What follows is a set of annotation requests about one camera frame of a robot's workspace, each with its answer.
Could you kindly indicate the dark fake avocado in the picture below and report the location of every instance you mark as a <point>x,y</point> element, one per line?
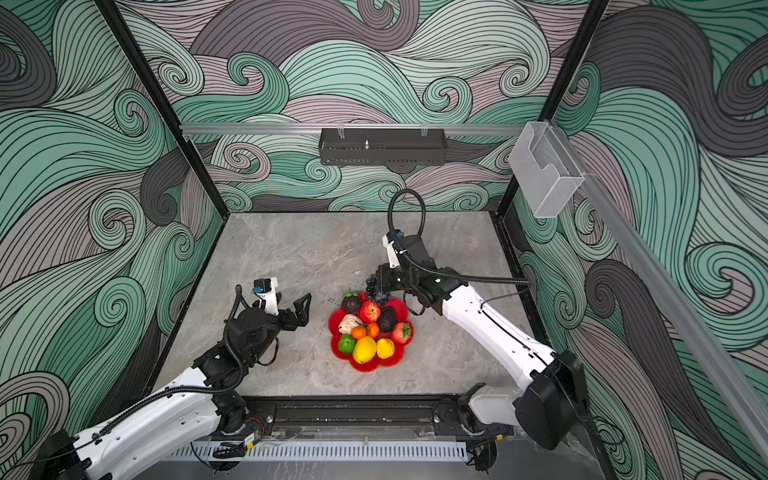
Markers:
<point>387,320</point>

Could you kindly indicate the red flower-shaped fruit bowl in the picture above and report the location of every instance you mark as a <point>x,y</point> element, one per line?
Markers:
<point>402,316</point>

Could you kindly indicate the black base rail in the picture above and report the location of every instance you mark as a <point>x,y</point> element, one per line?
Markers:
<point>442,414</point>

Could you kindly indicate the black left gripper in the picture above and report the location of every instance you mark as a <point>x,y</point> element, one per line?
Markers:
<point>289,322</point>

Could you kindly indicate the yellow fake pepper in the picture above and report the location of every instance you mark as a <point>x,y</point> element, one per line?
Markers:
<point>385,348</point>

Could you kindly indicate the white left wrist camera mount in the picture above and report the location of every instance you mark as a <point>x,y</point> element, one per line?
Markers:
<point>265,289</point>

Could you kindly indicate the yellow fake lemon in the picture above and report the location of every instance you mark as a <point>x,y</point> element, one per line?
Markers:
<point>365,350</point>

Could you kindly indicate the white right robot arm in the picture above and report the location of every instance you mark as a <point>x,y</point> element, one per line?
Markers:
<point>552,391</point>

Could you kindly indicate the green fake pepper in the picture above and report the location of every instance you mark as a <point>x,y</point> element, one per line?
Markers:
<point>346,344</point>

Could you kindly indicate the black wall tray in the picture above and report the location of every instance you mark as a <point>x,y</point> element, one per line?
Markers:
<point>396,148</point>

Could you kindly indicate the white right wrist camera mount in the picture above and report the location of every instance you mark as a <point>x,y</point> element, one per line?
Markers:
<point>392,255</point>

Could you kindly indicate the beige fake garlic bulb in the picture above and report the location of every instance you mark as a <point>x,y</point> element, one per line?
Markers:
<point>348,323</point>

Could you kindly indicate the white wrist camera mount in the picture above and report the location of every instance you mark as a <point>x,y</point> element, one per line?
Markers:
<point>392,255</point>
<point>265,289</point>

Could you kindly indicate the white slotted cable duct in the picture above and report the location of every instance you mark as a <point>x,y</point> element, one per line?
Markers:
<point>333,451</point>

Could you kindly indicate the dark purple fake plum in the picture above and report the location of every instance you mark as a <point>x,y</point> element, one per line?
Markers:
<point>351,303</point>

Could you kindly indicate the clear plastic wall bin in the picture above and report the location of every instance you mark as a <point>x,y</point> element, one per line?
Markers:
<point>547,169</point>

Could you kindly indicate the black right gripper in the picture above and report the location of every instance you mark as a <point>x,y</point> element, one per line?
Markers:
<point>384,273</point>

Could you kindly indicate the orange fake tomatoes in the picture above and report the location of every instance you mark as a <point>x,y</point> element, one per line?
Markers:
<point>371,330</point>

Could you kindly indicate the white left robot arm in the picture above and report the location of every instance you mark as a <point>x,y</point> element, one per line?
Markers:
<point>200,401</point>

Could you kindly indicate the black corner frame post right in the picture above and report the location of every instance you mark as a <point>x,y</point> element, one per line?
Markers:
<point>572,61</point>

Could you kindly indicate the aluminium right rail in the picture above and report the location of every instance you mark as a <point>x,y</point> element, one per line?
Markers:
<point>744,401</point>

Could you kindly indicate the red fake apple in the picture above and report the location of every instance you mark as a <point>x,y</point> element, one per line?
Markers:
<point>369,312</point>

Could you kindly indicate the black corner frame post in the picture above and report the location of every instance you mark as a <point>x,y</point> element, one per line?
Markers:
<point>572,61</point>
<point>120,30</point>

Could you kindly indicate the aluminium back rail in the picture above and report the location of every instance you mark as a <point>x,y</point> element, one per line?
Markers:
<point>275,128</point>

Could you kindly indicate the aluminium rail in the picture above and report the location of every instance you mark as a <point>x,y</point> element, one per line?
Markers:
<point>275,128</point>
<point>744,401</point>

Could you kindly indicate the red fake strawberry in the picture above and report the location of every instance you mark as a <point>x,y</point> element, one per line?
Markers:
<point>402,333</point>

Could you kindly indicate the black corner frame post left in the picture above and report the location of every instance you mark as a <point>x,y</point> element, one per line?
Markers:
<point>120,30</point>

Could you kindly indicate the black fake grape bunch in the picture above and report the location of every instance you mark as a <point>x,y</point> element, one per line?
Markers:
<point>378,288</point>

